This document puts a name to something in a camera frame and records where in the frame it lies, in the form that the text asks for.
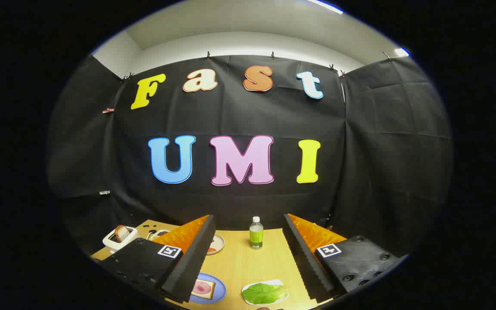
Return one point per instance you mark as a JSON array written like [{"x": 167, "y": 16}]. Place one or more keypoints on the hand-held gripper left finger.
[{"x": 192, "y": 262}]

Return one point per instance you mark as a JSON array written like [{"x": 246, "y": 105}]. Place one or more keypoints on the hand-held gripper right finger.
[{"x": 306, "y": 262}]

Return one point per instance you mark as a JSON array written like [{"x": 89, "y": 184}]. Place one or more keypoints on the green lettuce leaf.
[{"x": 263, "y": 293}]

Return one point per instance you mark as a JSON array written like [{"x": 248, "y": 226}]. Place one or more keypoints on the toasted bread slice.
[{"x": 122, "y": 233}]

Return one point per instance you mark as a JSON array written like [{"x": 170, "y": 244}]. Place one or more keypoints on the orange food slice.
[{"x": 211, "y": 249}]

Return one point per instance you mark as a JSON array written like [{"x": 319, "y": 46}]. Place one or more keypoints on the pink ham slice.
[{"x": 203, "y": 287}]

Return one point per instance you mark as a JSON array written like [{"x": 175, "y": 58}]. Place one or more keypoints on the round white plate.
[{"x": 218, "y": 241}]

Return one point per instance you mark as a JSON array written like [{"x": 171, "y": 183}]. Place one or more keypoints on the white square plate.
[{"x": 276, "y": 282}]

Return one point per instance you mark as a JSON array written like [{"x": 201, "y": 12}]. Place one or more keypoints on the blue round plate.
[{"x": 220, "y": 287}]

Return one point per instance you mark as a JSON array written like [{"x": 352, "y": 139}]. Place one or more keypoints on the thick bread slice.
[{"x": 210, "y": 296}]

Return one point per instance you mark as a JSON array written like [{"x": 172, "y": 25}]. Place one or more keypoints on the white divided bean dish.
[{"x": 159, "y": 234}]

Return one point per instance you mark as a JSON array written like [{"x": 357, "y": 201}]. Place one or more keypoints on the green label plastic bottle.
[{"x": 256, "y": 237}]

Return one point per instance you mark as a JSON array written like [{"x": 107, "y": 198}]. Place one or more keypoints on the white toaster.
[{"x": 113, "y": 246}]

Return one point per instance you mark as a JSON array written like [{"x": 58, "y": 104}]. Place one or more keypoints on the black backdrop cloth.
[{"x": 248, "y": 116}]

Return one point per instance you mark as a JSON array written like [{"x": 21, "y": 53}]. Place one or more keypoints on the pink cloth clip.
[{"x": 108, "y": 110}]

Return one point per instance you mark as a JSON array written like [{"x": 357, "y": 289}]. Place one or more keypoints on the ceiling light strip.
[
  {"x": 401, "y": 52},
  {"x": 325, "y": 5}
]

